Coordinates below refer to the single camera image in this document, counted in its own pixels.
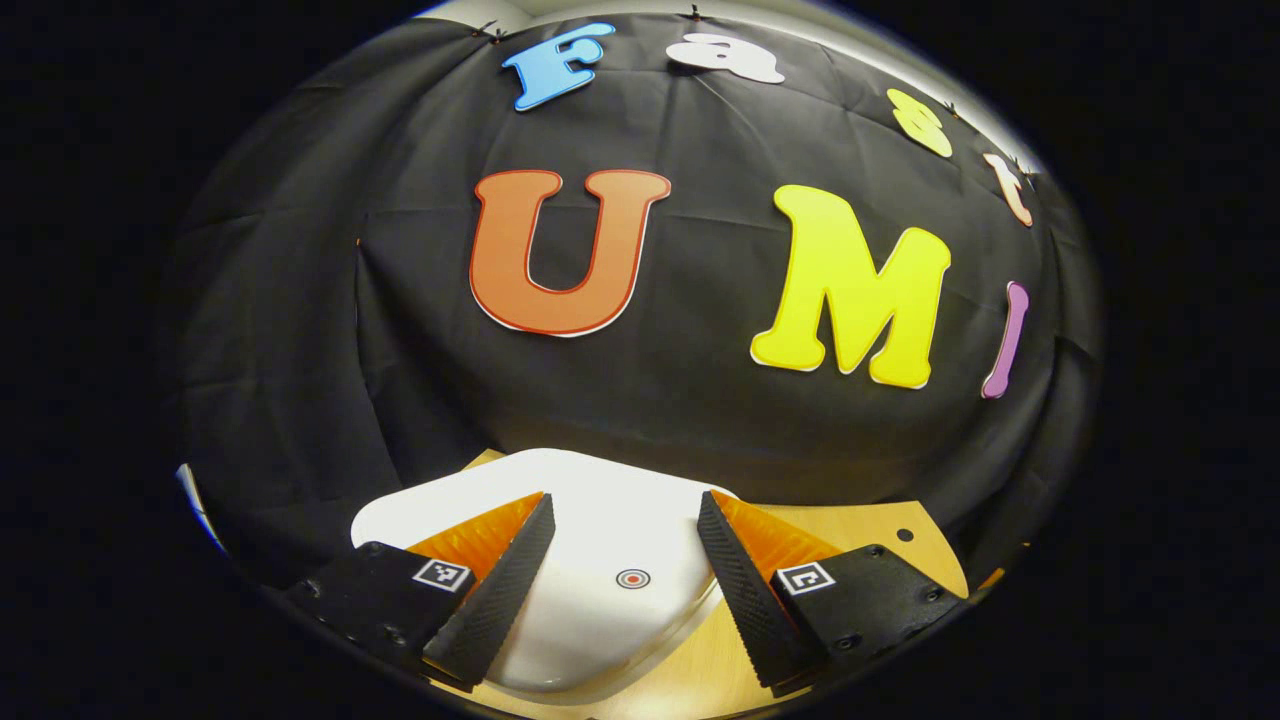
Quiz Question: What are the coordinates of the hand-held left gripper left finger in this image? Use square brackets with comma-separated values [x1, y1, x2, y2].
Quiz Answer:
[285, 490, 557, 693]

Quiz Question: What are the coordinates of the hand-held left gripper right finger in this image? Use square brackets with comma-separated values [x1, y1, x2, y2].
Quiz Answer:
[697, 490, 966, 698]

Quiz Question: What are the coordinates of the white desktop garbage bin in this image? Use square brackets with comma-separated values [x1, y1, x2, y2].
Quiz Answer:
[350, 448, 741, 706]

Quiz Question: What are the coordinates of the wooden desktop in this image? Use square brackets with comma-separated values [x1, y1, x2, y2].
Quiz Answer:
[455, 450, 1006, 720]

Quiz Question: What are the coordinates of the black backdrop cloth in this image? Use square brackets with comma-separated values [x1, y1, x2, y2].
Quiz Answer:
[160, 12, 1101, 611]

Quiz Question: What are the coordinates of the white paper sheet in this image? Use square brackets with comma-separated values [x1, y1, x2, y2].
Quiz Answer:
[178, 463, 226, 553]

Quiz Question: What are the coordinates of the row of black cloth clips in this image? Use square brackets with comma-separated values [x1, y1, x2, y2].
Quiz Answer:
[470, 5, 1041, 181]

